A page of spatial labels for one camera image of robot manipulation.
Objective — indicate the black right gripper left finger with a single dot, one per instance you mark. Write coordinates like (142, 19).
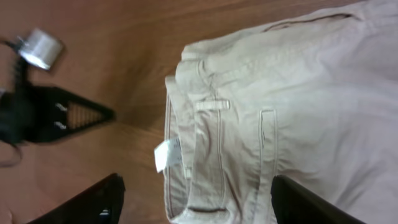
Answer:
(102, 203)

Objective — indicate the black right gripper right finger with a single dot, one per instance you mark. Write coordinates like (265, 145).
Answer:
(294, 204)

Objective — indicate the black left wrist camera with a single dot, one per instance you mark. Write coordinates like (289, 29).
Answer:
(41, 49)

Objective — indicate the beige khaki shorts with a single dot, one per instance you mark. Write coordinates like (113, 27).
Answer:
(313, 98)

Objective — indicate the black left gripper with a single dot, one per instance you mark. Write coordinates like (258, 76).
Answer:
(57, 113)

